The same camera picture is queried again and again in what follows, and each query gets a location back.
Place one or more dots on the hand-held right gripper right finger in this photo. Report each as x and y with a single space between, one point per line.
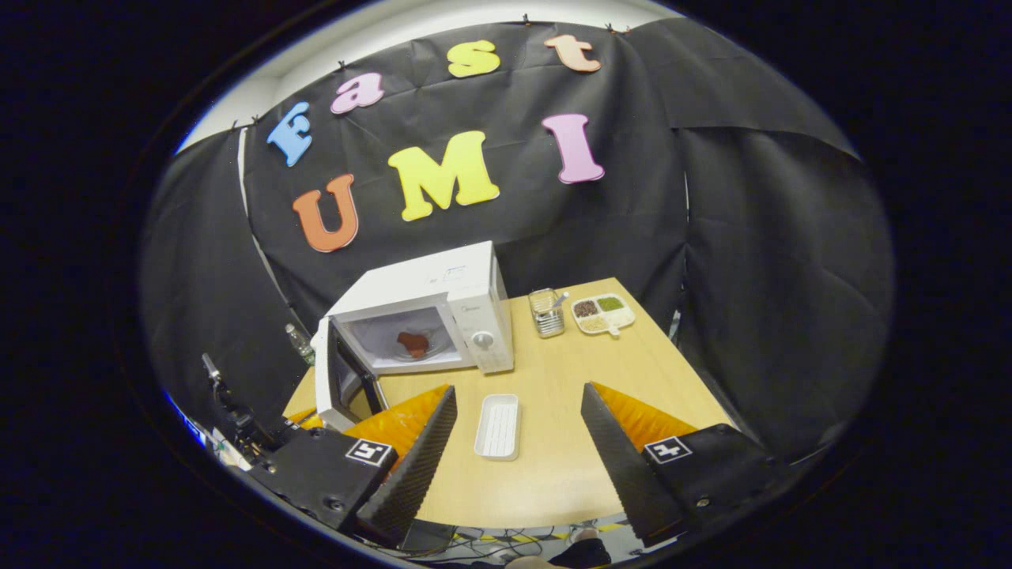
624 474

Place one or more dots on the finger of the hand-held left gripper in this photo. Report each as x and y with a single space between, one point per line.
303 419

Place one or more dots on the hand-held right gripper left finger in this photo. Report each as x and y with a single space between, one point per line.
411 474

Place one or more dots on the brown chicken leg food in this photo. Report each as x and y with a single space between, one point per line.
413 344

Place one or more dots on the white microwave oven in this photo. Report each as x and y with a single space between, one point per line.
443 284

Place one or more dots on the white equipment with blue edge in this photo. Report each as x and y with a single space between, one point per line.
194 427

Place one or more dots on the clear plastic water bottle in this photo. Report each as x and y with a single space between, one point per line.
300 344

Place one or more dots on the white rectangular tray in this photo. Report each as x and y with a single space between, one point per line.
498 427

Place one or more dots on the divided dish with grains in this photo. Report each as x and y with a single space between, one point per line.
605 312

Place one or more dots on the metal mesh cutlery holder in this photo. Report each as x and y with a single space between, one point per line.
547 316

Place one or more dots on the black backdrop cloth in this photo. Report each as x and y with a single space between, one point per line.
751 276

